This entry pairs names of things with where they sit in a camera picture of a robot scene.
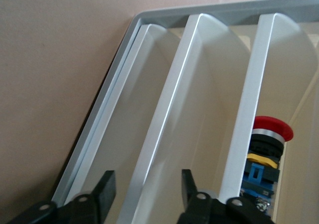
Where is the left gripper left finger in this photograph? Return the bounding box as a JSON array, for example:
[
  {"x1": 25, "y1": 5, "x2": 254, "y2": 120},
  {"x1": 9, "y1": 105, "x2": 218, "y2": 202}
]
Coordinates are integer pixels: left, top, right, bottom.
[{"x1": 4, "y1": 170, "x2": 117, "y2": 224}]

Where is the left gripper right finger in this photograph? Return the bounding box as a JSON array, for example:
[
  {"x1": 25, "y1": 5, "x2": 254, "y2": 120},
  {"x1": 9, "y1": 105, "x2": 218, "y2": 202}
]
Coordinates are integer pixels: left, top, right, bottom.
[{"x1": 176, "y1": 168, "x2": 275, "y2": 224}]

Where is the red mushroom push button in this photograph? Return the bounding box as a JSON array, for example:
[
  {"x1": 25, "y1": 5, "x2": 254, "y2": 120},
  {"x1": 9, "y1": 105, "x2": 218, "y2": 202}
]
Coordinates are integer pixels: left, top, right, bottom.
[{"x1": 239, "y1": 115, "x2": 295, "y2": 214}]

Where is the white plastic drawer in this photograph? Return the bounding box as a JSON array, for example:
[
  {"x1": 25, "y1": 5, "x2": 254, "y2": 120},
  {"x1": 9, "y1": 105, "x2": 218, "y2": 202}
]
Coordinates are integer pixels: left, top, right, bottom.
[{"x1": 271, "y1": 32, "x2": 319, "y2": 224}]

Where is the white drawer cabinet housing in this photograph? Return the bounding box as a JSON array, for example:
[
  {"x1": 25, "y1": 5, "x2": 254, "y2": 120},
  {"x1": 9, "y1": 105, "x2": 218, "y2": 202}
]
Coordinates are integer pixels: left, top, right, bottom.
[{"x1": 51, "y1": 0, "x2": 319, "y2": 210}]

